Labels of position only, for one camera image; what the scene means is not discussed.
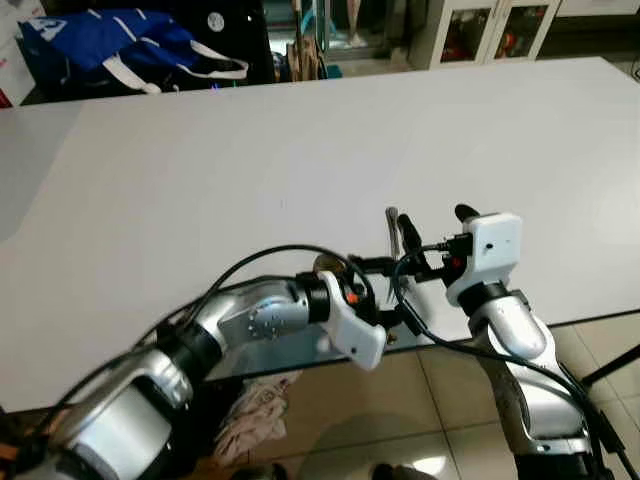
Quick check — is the silver metal fork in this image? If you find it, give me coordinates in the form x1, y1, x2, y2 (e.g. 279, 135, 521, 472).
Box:
385, 206, 403, 263

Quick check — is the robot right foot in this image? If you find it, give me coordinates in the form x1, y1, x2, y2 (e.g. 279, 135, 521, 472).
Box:
365, 462, 401, 480

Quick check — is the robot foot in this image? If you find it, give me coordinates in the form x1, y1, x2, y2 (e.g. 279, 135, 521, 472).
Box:
232, 462, 286, 480
365, 462, 401, 480

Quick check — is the white printed crumpled cloth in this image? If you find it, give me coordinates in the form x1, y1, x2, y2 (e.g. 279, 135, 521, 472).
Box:
212, 370, 301, 466

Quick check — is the white glass door cabinet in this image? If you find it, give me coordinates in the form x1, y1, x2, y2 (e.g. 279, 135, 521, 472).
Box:
405, 0, 561, 69

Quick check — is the black table leg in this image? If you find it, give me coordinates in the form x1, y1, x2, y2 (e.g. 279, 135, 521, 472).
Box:
580, 345, 640, 386

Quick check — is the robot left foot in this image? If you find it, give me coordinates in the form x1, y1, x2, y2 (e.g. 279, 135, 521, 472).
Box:
232, 462, 286, 480

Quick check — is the beige fabric bag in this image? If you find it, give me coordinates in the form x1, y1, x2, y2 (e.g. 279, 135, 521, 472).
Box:
285, 35, 326, 83

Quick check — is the black bag with round logo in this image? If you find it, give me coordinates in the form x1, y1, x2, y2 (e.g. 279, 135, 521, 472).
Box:
160, 0, 273, 83

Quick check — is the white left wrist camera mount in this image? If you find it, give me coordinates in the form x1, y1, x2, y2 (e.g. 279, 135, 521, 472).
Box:
320, 278, 389, 371

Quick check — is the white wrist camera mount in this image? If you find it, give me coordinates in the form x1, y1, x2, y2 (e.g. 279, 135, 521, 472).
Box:
320, 278, 389, 371
447, 213, 524, 308

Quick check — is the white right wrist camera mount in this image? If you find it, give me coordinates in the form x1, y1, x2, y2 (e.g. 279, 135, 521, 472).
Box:
447, 213, 524, 308

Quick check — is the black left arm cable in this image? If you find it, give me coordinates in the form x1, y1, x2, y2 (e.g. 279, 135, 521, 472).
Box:
20, 245, 376, 451

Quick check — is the blue bag with white straps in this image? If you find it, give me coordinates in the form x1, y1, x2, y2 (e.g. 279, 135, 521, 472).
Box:
20, 8, 249, 96

